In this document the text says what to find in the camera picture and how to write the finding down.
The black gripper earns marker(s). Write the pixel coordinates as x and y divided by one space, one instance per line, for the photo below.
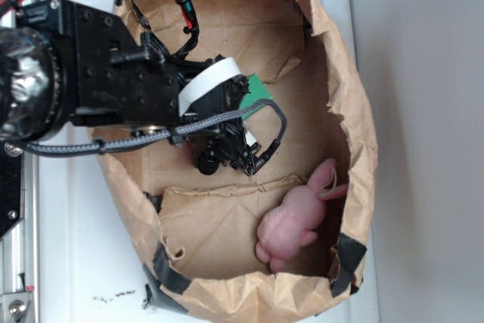
208 90

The green rectangular block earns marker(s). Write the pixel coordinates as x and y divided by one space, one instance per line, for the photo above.
255 91

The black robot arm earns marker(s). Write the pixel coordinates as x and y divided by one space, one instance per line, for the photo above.
74 81

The brown paper bag bin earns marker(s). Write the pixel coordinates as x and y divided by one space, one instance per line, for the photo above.
195 235

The pink plush bunny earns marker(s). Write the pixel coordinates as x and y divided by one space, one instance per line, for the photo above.
288 228

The black mounting plate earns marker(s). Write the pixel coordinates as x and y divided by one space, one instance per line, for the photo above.
12 191

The aluminium frame rail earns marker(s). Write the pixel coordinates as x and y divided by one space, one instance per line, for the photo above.
20 301

